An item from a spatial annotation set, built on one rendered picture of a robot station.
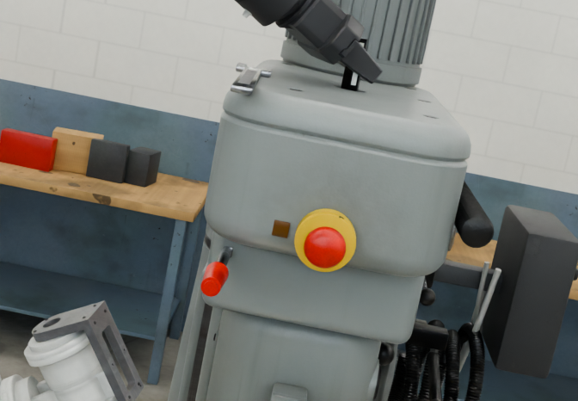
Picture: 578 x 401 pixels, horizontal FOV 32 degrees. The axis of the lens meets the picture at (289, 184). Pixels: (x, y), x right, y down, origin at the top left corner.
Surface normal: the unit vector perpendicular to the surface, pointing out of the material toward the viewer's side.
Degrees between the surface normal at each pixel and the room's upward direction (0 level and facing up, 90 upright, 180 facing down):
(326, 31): 90
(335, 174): 90
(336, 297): 90
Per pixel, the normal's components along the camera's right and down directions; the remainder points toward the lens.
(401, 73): 0.62, 0.27
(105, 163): -0.11, 0.17
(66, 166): 0.10, 0.22
